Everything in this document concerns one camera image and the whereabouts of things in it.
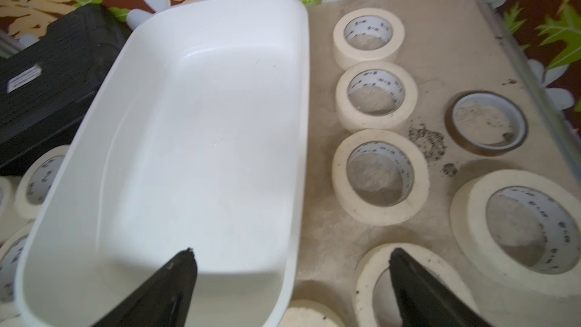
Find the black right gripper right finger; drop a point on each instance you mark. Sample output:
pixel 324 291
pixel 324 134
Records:
pixel 423 300

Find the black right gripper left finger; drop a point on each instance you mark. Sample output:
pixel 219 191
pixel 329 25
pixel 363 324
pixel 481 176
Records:
pixel 162 300

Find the cream tape roll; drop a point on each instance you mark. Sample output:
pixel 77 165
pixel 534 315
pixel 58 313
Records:
pixel 375 95
pixel 374 299
pixel 380 178
pixel 368 34
pixel 520 229
pixel 10 218
pixel 307 313
pixel 36 183
pixel 11 252

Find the white plastic storage box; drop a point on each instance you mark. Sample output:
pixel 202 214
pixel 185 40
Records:
pixel 197 139

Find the black plastic tool case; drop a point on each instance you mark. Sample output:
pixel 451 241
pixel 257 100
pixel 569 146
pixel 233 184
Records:
pixel 47 88

